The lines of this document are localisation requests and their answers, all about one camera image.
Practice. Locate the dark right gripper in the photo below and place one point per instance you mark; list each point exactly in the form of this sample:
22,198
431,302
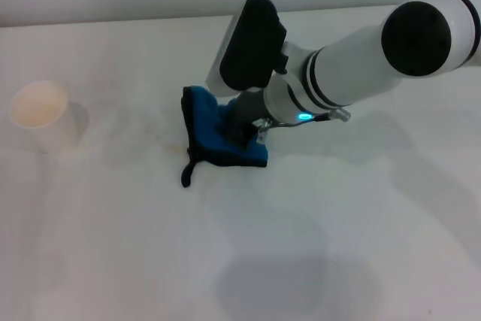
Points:
250,108

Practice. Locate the blue rag with black trim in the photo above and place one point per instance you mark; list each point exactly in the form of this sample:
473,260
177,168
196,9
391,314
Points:
206,129

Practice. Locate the white paper cup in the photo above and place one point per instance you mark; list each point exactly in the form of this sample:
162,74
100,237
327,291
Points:
41,110

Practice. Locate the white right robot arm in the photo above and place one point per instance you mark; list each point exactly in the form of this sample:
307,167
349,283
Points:
360,69

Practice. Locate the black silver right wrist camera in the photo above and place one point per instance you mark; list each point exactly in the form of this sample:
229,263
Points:
251,43

